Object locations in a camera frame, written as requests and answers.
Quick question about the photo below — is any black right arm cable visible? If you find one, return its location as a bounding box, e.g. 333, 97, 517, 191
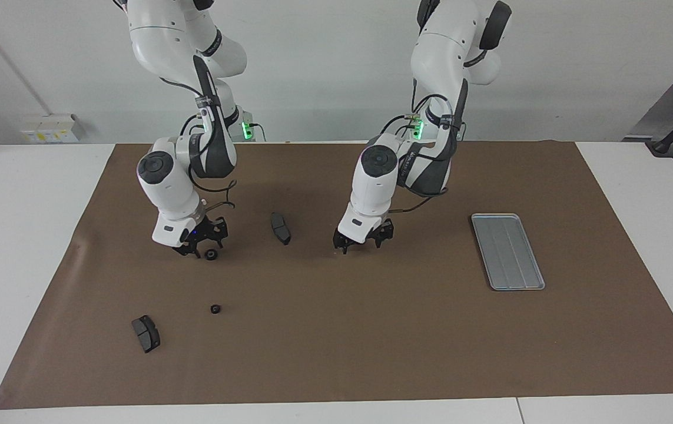
160, 77, 238, 213

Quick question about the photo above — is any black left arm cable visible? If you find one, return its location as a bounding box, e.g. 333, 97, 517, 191
392, 77, 468, 214

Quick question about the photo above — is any silver metal tray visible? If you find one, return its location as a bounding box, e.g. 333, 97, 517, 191
470, 213, 546, 292

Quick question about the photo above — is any white wall socket strip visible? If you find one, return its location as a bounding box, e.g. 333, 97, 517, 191
21, 114, 81, 144

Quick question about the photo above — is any black base cable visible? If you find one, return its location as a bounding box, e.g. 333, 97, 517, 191
377, 114, 415, 141
180, 115, 203, 142

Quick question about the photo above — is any short dark grey brake pad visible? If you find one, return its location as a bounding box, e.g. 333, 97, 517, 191
131, 315, 161, 354

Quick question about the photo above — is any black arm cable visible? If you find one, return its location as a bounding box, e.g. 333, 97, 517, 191
392, 77, 468, 214
160, 77, 238, 213

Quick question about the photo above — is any brown paper table mat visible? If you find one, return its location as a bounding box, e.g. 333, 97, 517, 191
0, 140, 673, 410

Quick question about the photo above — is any long dark grey brake pad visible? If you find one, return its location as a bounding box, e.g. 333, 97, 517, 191
270, 212, 291, 246

